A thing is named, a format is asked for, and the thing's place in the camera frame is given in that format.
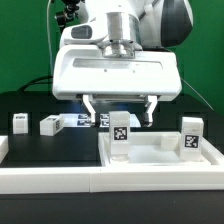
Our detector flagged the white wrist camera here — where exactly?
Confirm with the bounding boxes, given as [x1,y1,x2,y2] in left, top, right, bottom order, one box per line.
[60,22,108,47]

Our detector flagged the white U-shaped obstacle fence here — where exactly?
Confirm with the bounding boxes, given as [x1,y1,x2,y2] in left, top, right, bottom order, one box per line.
[0,134,224,195]

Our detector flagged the white square table top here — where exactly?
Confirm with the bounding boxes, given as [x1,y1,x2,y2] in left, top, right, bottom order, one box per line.
[98,132,224,167]

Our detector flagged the black cables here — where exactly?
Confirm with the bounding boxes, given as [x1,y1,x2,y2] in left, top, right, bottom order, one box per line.
[18,74,56,93]

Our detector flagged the white base tag plate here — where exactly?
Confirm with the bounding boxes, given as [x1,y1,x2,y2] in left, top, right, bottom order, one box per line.
[60,113,141,127]

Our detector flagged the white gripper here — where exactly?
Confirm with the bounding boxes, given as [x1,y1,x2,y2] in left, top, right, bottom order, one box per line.
[52,45,182,127]

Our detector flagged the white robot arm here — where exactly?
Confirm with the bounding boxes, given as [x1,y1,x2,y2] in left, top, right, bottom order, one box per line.
[52,0,193,126]

